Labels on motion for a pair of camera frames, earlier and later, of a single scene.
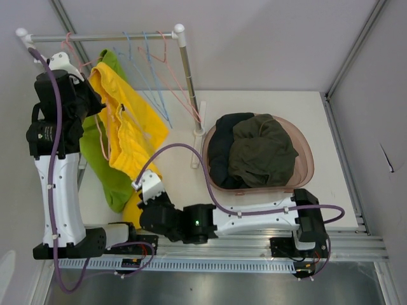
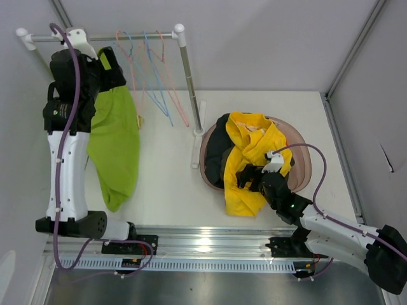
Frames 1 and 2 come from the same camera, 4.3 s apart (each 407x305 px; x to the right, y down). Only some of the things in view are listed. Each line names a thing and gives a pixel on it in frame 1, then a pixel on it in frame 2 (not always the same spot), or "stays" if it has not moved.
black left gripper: (96, 105) -> (112, 77)
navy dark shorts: (220, 139) stays
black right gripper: (161, 195) -> (249, 172)
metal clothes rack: (178, 32) stays
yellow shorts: (133, 131) -> (250, 137)
